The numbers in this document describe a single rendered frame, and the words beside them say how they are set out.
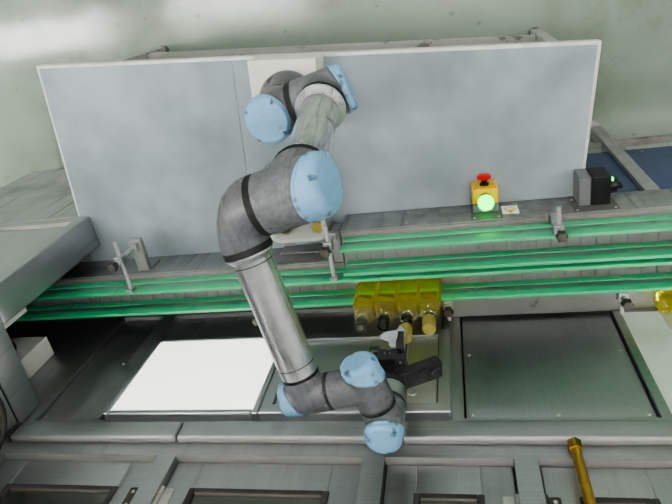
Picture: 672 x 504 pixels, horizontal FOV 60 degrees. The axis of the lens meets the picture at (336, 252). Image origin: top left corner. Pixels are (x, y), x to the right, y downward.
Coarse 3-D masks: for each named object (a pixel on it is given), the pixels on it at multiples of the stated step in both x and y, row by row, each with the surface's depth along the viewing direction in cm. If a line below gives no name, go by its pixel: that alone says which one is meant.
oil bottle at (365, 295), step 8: (360, 288) 161; (368, 288) 160; (376, 288) 161; (360, 296) 157; (368, 296) 156; (360, 304) 153; (368, 304) 152; (360, 312) 152; (368, 312) 152; (368, 320) 153
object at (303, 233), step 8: (280, 232) 178; (296, 232) 177; (304, 232) 176; (312, 232) 175; (320, 232) 174; (280, 240) 175; (288, 240) 174; (296, 240) 174; (304, 240) 173; (312, 240) 173
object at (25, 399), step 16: (0, 320) 153; (0, 336) 153; (0, 352) 152; (16, 352) 158; (0, 368) 152; (16, 368) 157; (0, 384) 152; (16, 384) 157; (16, 400) 157; (32, 400) 162; (16, 416) 156
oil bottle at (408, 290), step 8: (400, 280) 161; (408, 280) 160; (416, 280) 159; (400, 288) 157; (408, 288) 156; (416, 288) 156; (400, 296) 153; (408, 296) 152; (416, 296) 152; (400, 304) 150; (408, 304) 149; (416, 304) 150; (400, 312) 150; (416, 312) 150
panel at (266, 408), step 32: (320, 352) 163; (352, 352) 160; (416, 352) 156; (448, 352) 152; (128, 384) 162; (448, 384) 141; (128, 416) 151; (160, 416) 149; (192, 416) 147; (224, 416) 145; (256, 416) 143; (320, 416) 140; (352, 416) 138; (416, 416) 135; (448, 416) 133
